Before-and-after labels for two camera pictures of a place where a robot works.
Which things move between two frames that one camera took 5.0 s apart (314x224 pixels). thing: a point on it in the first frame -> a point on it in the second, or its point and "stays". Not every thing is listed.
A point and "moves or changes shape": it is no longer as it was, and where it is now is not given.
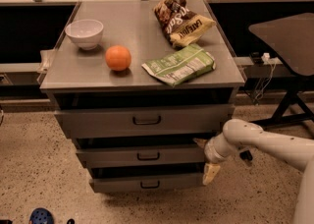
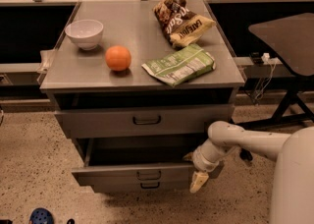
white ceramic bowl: x=84 y=32 stays
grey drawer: x=143 y=156 moves or changes shape
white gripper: x=211 y=153 -> x=201 y=162
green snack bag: x=186 y=64 stays
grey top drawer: x=145 y=122 stays
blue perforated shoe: x=41 y=216 stays
